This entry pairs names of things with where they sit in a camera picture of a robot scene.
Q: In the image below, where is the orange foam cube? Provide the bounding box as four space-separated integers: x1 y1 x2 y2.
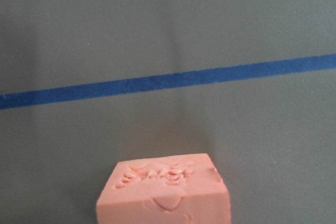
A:
96 153 232 223

